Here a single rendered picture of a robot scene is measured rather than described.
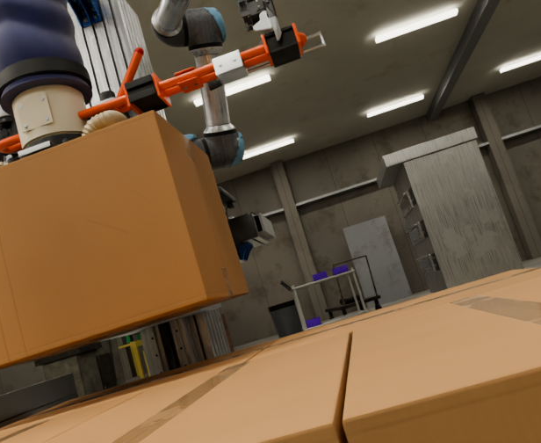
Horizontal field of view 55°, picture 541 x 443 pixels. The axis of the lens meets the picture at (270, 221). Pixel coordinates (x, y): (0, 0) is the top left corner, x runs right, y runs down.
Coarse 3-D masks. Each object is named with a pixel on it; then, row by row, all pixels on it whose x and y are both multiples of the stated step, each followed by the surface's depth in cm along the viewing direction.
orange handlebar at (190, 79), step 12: (300, 36) 121; (252, 48) 122; (252, 60) 126; (264, 60) 126; (180, 72) 124; (192, 72) 123; (204, 72) 123; (168, 84) 124; (180, 84) 124; (192, 84) 126; (168, 96) 129; (96, 108) 126; (108, 108) 126; (120, 108) 129; (0, 144) 129; (12, 144) 129
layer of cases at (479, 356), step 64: (384, 320) 93; (448, 320) 65; (512, 320) 50; (128, 384) 130; (192, 384) 81; (256, 384) 59; (320, 384) 47; (384, 384) 39; (448, 384) 33; (512, 384) 31
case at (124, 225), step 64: (128, 128) 106; (0, 192) 109; (64, 192) 107; (128, 192) 104; (192, 192) 114; (0, 256) 108; (64, 256) 105; (128, 256) 103; (192, 256) 101; (0, 320) 106; (64, 320) 104; (128, 320) 102
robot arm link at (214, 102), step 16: (192, 16) 169; (208, 16) 171; (192, 32) 170; (208, 32) 171; (224, 32) 174; (192, 48) 174; (208, 48) 173; (208, 96) 178; (224, 96) 180; (208, 112) 179; (224, 112) 180; (208, 128) 181; (224, 128) 179; (208, 144) 179; (224, 144) 180; (240, 144) 182; (224, 160) 181; (240, 160) 184
